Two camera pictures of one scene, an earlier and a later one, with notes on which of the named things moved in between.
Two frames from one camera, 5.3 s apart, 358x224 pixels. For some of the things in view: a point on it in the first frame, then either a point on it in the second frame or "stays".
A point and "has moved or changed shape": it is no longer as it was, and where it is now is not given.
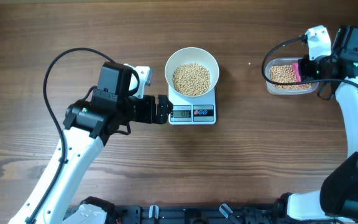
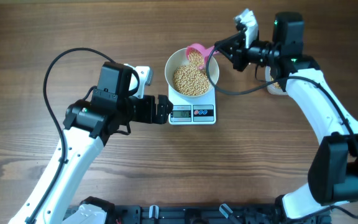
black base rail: x=263 y=213 stays
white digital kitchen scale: x=198 y=110 stays
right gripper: x=304 y=66 -> x=235 y=53
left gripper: x=149 y=116 stays
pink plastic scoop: x=296 y=70 has moved or changed shape
